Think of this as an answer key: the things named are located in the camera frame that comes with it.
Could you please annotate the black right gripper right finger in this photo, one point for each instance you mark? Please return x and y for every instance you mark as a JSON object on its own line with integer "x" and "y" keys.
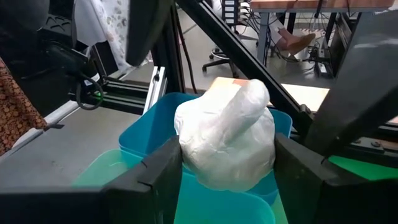
{"x": 326, "y": 202}

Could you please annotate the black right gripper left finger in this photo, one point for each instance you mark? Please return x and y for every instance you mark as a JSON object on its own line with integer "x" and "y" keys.
{"x": 124, "y": 202}

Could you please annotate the white long-necked garlic bulb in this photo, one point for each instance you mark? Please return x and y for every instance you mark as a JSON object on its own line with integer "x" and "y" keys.
{"x": 227, "y": 140}

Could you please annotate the blue plastic bin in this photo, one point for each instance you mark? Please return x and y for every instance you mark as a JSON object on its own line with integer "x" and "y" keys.
{"x": 149, "y": 124}

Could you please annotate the teal plastic bin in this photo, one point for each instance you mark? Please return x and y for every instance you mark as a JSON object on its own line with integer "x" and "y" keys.
{"x": 217, "y": 208}

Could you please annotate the orange-brown patterned fabric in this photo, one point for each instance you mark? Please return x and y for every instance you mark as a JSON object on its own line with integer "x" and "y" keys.
{"x": 15, "y": 109}

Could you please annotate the person's foot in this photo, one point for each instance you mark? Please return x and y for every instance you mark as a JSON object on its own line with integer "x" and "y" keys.
{"x": 295, "y": 43}

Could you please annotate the black equipment box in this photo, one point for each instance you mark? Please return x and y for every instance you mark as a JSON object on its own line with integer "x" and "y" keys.
{"x": 46, "y": 56}

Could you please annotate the black office chair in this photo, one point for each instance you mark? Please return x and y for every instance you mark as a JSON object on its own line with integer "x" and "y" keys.
{"x": 217, "y": 63}

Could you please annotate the black rounded panel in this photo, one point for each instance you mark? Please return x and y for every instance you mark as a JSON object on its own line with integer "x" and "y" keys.
{"x": 146, "y": 31}

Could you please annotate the white patterned fabric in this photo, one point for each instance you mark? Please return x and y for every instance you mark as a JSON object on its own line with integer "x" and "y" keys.
{"x": 109, "y": 28}

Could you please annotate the black power strip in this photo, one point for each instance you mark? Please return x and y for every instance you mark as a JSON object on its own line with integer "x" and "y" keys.
{"x": 230, "y": 12}

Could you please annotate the silver aluminium rail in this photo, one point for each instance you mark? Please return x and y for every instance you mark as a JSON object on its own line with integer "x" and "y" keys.
{"x": 155, "y": 90}

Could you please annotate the black aluminium table frame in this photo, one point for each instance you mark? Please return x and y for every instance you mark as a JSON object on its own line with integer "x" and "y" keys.
{"x": 236, "y": 46}

